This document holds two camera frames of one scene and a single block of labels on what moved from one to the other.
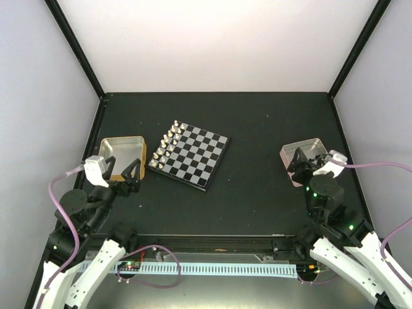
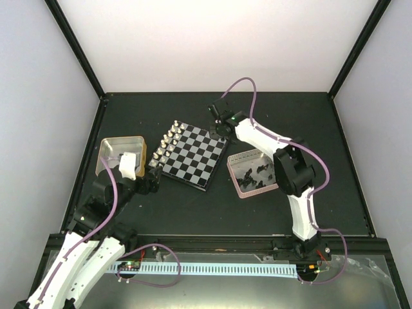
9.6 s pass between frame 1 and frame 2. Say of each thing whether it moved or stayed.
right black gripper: moved
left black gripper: moved
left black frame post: stayed
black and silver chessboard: stayed
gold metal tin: stayed
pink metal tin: moved
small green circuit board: stayed
